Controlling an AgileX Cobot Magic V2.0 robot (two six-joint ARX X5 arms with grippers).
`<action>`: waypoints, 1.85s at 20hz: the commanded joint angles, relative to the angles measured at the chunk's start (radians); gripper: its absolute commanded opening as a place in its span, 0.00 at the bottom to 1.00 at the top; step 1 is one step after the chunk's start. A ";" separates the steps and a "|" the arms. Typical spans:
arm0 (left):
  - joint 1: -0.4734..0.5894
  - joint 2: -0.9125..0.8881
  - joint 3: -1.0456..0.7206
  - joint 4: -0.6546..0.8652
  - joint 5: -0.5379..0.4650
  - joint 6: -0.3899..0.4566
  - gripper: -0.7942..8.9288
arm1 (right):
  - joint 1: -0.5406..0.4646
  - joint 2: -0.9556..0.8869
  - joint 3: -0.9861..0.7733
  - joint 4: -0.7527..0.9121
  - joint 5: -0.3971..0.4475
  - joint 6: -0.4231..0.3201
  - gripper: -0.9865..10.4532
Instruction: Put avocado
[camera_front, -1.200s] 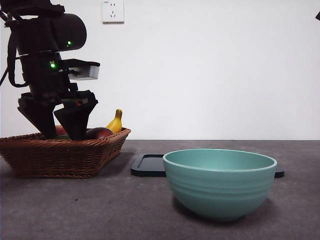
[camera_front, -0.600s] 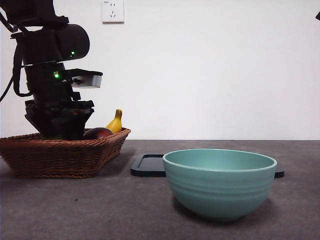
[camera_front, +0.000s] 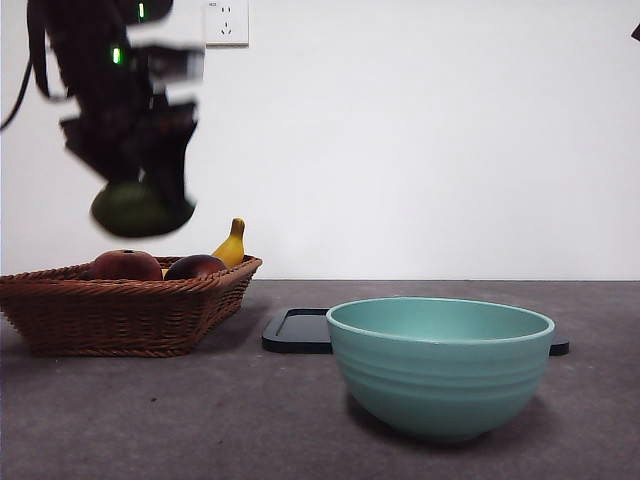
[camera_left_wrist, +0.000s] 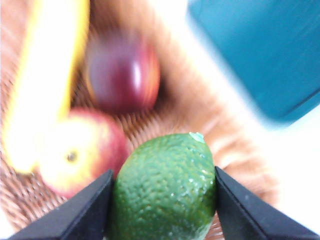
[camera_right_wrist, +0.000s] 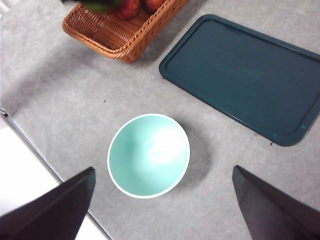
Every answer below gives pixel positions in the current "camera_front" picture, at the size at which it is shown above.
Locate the green avocado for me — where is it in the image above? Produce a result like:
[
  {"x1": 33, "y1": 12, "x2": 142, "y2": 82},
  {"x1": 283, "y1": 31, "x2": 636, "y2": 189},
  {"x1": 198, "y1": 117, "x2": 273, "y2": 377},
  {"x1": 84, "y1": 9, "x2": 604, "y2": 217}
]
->
[{"x1": 90, "y1": 182, "x2": 195, "y2": 239}]

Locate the teal ceramic bowl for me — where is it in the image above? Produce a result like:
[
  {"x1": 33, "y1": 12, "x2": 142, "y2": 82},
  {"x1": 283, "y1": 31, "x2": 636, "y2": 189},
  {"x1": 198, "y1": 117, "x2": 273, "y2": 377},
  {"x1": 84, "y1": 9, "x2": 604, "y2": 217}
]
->
[{"x1": 325, "y1": 297, "x2": 556, "y2": 444}]

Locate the yellow banana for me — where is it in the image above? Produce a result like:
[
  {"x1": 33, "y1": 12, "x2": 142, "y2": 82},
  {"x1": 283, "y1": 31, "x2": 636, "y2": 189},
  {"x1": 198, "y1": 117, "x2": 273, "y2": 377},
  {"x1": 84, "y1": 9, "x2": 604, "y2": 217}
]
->
[{"x1": 160, "y1": 217, "x2": 246, "y2": 280}]

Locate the orange-red peach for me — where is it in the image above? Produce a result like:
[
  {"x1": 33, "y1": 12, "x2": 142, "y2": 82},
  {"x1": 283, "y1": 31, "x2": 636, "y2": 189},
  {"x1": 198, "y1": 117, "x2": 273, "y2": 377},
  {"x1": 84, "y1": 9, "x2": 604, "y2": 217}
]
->
[{"x1": 91, "y1": 249, "x2": 164, "y2": 282}]

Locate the brown wicker basket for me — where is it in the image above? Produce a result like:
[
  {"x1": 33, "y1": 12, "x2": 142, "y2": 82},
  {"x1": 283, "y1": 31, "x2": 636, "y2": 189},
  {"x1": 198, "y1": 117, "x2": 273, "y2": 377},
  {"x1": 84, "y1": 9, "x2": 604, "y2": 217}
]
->
[{"x1": 0, "y1": 255, "x2": 264, "y2": 358}]

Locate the dark rectangular tray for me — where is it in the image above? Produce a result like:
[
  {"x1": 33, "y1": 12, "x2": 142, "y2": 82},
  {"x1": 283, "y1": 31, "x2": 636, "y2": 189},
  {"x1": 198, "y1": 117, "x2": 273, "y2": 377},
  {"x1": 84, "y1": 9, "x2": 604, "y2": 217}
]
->
[{"x1": 261, "y1": 307, "x2": 571, "y2": 357}]

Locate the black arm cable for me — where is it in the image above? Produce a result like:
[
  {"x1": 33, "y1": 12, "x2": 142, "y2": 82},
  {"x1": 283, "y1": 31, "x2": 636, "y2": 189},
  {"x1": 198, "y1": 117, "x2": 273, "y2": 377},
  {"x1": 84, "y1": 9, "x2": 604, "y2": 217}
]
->
[{"x1": 0, "y1": 0, "x2": 52, "y2": 132}]

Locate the white wall socket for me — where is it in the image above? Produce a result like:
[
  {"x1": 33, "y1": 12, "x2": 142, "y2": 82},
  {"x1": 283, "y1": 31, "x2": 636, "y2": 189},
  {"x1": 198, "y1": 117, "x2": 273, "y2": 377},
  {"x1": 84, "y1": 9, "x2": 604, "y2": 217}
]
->
[{"x1": 204, "y1": 0, "x2": 250, "y2": 49}]

